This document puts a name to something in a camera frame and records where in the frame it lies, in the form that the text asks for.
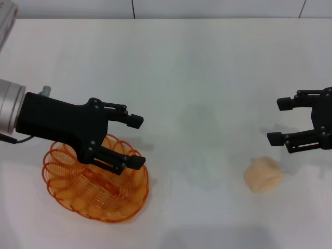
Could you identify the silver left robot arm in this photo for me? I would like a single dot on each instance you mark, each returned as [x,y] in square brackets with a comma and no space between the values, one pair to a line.
[10,106]

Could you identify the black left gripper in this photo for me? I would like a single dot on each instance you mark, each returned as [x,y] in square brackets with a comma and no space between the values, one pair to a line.
[57,119]

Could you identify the grey box housing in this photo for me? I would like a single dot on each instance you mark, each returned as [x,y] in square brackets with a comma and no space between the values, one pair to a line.
[6,15]

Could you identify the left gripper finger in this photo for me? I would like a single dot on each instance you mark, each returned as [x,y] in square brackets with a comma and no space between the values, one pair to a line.
[135,162]

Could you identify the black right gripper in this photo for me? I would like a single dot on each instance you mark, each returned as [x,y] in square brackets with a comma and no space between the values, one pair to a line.
[325,116]

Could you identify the pale beige bread bun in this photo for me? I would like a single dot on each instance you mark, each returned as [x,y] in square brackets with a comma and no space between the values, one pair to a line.
[262,175]

